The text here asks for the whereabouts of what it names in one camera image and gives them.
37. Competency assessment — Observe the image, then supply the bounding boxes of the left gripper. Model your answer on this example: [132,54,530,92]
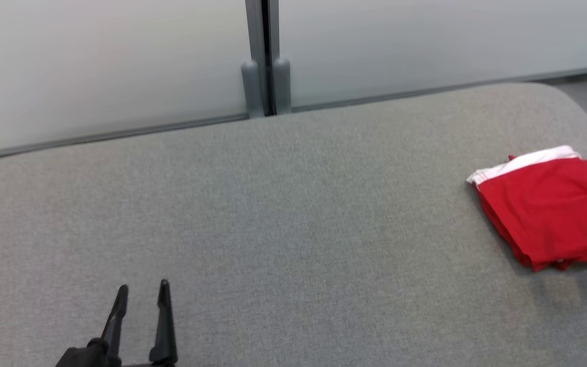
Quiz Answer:
[55,279,178,367]

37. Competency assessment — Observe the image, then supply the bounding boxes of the red and white garment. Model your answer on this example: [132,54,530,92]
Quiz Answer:
[466,145,587,272]

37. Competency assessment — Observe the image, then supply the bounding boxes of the grey partition base rail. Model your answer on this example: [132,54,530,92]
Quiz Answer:
[291,65,587,112]
[0,113,249,165]

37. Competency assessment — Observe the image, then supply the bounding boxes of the grey partition frame post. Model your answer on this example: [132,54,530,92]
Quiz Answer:
[268,0,292,115]
[241,0,266,119]

